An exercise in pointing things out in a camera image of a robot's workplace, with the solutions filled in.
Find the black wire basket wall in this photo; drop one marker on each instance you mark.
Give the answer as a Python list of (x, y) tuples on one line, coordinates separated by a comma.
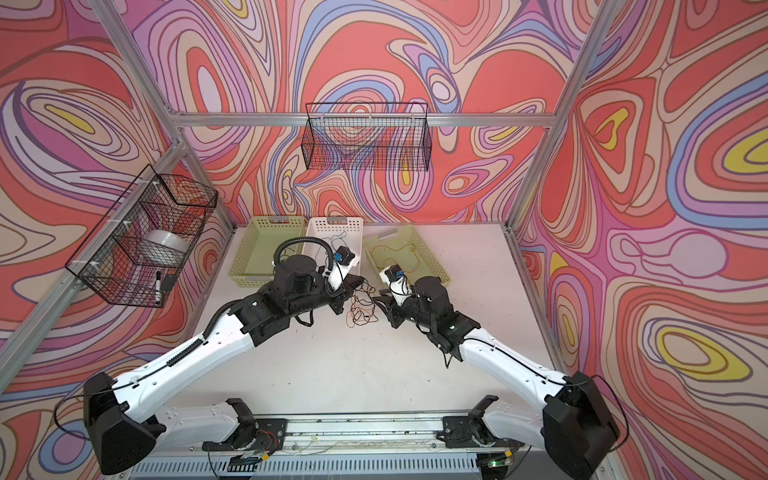
[(367, 136), (120, 269)]

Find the black wire basket back wall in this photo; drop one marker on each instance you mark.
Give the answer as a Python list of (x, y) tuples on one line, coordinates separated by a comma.
[(367, 136)]

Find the green plastic basket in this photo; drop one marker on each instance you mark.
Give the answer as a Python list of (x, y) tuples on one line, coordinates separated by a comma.
[(404, 246), (253, 264)]

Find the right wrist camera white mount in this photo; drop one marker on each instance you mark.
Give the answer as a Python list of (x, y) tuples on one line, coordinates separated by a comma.
[(397, 283)]

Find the black wire basket left wall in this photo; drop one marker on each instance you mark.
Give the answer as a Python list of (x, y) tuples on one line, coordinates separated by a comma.
[(120, 269)]

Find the black marker pen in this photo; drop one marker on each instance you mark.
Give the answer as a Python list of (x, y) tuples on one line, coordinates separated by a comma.
[(158, 295)]

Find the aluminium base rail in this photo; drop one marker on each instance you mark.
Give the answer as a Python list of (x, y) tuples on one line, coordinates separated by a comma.
[(399, 432)]

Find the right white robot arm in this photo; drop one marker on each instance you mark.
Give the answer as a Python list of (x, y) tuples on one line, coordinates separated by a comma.
[(516, 372)]

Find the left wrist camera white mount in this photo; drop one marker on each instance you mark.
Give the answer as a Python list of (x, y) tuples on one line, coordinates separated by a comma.
[(344, 260)]

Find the left green plastic basket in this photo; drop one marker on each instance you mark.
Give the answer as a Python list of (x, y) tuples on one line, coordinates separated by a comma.
[(253, 264)]

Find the right green plastic basket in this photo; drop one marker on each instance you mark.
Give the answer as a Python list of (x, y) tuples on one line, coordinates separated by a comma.
[(404, 246)]

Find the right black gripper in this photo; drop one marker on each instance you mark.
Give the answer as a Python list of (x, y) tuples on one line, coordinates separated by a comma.
[(391, 310)]

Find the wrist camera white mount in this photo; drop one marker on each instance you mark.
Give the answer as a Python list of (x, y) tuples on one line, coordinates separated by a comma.
[(397, 283), (344, 260)]

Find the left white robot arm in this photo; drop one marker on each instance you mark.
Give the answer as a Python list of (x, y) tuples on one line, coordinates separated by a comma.
[(210, 354)]

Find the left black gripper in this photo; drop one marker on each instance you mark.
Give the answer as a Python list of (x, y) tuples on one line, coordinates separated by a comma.
[(345, 292)]

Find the white plastic basket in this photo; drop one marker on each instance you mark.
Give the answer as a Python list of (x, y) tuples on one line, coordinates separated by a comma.
[(340, 231)]

